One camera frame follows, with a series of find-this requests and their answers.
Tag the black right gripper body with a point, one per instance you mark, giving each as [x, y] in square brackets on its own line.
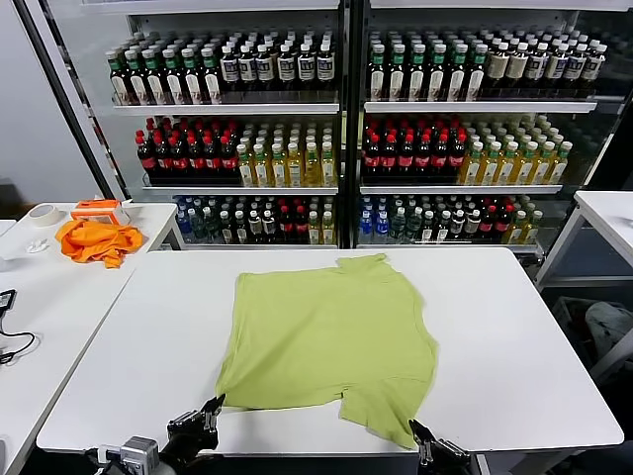
[447, 465]

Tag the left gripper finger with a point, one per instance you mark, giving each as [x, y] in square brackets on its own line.
[195, 419]
[213, 420]

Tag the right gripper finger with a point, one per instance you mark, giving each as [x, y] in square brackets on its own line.
[424, 447]
[445, 445]

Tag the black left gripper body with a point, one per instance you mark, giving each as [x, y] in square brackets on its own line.
[190, 443]

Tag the light green t-shirt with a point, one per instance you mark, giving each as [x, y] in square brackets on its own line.
[321, 336]

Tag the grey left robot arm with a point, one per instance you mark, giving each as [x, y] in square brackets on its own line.
[173, 467]

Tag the white side table with clutter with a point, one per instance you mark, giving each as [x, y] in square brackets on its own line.
[59, 307]

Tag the dark plastic crate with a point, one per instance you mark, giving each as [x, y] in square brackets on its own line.
[569, 316]

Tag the white cap green bottle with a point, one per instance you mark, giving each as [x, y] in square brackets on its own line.
[204, 227]
[413, 226]
[398, 226]

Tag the blue water bottle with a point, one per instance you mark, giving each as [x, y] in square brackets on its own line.
[366, 227]
[184, 227]
[382, 227]

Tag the white cap dark bottle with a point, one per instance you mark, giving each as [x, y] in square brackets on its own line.
[268, 227]
[428, 227]
[225, 227]
[458, 226]
[473, 226]
[254, 227]
[240, 227]
[443, 227]

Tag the crumpled orange cloth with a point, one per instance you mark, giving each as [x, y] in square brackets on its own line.
[99, 242]

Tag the grey white garment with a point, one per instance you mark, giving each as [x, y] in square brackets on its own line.
[608, 326]

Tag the red cap cola bottle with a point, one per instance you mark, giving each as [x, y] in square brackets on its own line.
[457, 157]
[300, 225]
[228, 159]
[424, 158]
[503, 225]
[406, 158]
[389, 158]
[195, 160]
[285, 225]
[146, 158]
[487, 225]
[372, 158]
[212, 160]
[162, 159]
[178, 160]
[440, 158]

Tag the yellow juice bottle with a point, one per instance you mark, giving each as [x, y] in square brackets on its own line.
[543, 170]
[294, 170]
[472, 170]
[278, 170]
[489, 170]
[328, 228]
[525, 170]
[262, 170]
[518, 228]
[328, 169]
[560, 169]
[507, 170]
[313, 228]
[245, 170]
[533, 228]
[311, 169]

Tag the black flat device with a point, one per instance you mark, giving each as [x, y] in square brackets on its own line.
[6, 299]

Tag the orange and white box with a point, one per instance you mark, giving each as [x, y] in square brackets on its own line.
[96, 213]

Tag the small white crumpled object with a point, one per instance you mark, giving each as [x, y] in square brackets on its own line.
[37, 246]

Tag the beige masking tape roll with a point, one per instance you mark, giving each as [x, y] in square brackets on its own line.
[44, 222]

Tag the empty white side table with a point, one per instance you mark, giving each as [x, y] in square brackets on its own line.
[608, 213]

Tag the beverage shelf unit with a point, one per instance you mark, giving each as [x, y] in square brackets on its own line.
[222, 109]
[470, 106]

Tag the green cap dark tea bottle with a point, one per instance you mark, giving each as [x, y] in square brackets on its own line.
[437, 74]
[397, 74]
[477, 74]
[417, 74]
[137, 81]
[118, 81]
[193, 81]
[174, 81]
[155, 81]
[377, 74]
[211, 81]
[457, 74]

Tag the white cap blue label bottle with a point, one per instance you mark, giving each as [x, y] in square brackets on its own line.
[576, 66]
[286, 69]
[325, 69]
[536, 66]
[229, 69]
[305, 69]
[556, 66]
[595, 66]
[265, 69]
[247, 69]

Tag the white cap beige label bottle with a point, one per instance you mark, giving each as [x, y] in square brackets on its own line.
[498, 66]
[517, 66]

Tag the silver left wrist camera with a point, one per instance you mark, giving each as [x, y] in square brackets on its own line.
[141, 452]

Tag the black slanted frame post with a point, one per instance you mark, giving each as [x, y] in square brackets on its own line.
[68, 99]

